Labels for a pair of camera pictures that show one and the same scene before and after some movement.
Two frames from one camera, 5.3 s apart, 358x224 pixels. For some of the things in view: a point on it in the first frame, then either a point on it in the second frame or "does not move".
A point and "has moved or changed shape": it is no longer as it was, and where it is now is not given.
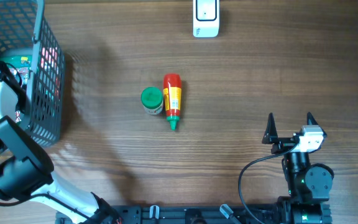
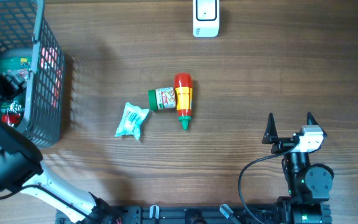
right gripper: (271, 137) does not move
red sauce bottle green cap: (172, 98) → (183, 91)
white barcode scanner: (206, 18) does not move
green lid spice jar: (152, 100) has moved or changed shape
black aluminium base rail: (204, 214) does not move
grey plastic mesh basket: (10, 27) does not move
